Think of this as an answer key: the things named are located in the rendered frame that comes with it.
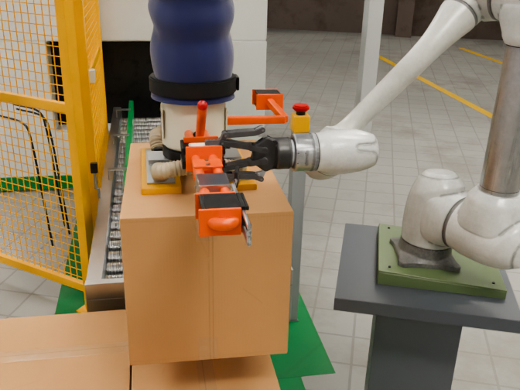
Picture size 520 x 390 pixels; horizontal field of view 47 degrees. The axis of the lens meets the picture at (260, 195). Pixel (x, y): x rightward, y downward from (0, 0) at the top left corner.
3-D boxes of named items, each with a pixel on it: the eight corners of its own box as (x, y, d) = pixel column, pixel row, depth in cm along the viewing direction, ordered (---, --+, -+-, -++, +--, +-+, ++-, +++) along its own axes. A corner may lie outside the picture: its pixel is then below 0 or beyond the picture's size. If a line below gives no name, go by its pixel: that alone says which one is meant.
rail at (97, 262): (114, 134, 416) (112, 107, 409) (122, 133, 417) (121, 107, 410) (89, 331, 207) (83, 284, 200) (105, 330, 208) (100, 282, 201)
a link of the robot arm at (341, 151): (322, 172, 137) (307, 177, 150) (386, 169, 140) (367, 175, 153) (319, 124, 138) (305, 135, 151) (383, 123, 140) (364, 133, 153)
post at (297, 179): (281, 314, 291) (290, 112, 252) (295, 313, 292) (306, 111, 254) (284, 323, 285) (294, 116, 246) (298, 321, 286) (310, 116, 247)
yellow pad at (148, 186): (141, 154, 180) (140, 138, 178) (175, 152, 182) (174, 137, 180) (141, 196, 149) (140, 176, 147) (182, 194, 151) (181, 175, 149)
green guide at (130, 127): (118, 112, 411) (117, 99, 408) (134, 112, 413) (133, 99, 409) (106, 207, 266) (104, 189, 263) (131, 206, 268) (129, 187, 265)
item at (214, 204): (194, 217, 111) (194, 192, 109) (234, 215, 113) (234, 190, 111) (199, 237, 104) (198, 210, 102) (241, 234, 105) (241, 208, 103)
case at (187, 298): (137, 255, 205) (130, 142, 190) (254, 250, 211) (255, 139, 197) (129, 366, 150) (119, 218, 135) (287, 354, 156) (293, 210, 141)
